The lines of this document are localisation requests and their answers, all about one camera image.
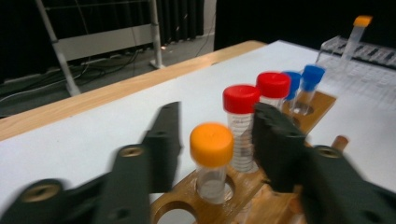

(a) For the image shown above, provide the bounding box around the black floor cable bundle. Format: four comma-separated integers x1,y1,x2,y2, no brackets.
69,48,143,83

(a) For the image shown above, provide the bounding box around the blue cap test tube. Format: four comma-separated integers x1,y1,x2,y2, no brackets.
292,63,327,115
281,70,303,103

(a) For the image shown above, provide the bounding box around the white metal table frame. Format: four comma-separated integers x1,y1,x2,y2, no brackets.
35,0,166,97

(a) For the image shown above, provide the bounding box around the orange cap test tube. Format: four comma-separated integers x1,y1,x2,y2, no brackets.
190,121,235,205
340,15,374,63

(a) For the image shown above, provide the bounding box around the clear acrylic test tube rack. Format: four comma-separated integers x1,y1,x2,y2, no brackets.
316,35,396,110

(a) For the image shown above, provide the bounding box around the wooden test tube rack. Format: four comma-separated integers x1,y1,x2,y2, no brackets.
148,90,350,224

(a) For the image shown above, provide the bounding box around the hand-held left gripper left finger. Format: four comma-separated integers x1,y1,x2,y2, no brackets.
140,101,183,194

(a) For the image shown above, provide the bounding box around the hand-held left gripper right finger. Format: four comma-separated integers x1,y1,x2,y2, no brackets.
251,102,308,193

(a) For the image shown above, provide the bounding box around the white table mat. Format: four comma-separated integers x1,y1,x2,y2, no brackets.
0,40,396,224

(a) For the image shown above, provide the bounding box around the red cap test tube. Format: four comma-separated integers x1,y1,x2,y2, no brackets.
255,71,292,110
222,84,262,174

